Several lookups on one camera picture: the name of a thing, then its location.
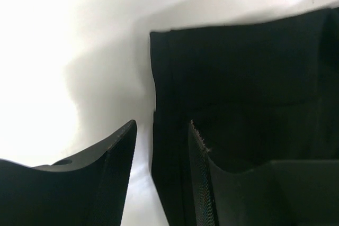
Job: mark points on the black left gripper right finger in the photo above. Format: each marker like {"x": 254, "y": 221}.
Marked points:
{"x": 283, "y": 192}

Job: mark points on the black skirt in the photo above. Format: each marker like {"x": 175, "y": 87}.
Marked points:
{"x": 256, "y": 93}

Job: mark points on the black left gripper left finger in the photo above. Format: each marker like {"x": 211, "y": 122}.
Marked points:
{"x": 87, "y": 188}

